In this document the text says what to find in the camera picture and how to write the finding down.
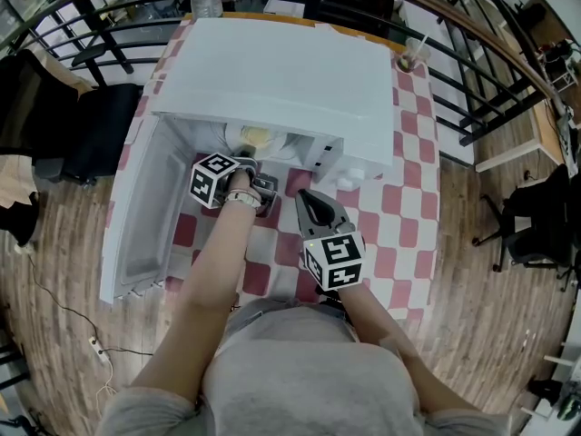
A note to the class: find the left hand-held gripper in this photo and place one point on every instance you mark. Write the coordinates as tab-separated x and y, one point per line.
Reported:
209	177

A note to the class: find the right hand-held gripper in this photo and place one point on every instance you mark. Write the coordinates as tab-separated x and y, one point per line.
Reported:
336	257

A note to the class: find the white plate of food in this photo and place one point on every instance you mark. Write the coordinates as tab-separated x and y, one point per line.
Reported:
255	137

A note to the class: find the white microwave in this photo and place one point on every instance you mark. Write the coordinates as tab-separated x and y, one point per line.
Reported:
281	75

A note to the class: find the person's left forearm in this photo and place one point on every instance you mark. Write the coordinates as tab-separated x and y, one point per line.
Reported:
218	261

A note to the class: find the person's right forearm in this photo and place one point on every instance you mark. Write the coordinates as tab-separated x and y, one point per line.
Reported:
386	334

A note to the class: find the person's left hand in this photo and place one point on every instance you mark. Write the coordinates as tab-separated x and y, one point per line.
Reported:
240	184

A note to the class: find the white wristband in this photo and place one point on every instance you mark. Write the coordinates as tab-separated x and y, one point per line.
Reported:
243	197

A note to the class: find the red white checkered tablecloth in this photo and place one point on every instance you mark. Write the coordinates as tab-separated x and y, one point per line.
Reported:
404	225

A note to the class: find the person's grey shirt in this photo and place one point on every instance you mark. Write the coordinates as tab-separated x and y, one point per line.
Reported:
308	375

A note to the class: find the plastic cup with straw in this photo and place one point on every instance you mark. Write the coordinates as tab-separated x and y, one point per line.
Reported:
412	55

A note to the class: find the black metal railing wooden handrail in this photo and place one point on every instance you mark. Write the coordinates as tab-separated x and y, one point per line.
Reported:
481	68

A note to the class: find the black office chair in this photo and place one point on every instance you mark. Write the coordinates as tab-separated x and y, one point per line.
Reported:
540	225

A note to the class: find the light wooden desk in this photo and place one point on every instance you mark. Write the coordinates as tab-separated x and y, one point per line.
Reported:
544	134

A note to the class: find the white power strip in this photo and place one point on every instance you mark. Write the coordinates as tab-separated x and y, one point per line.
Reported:
100	350

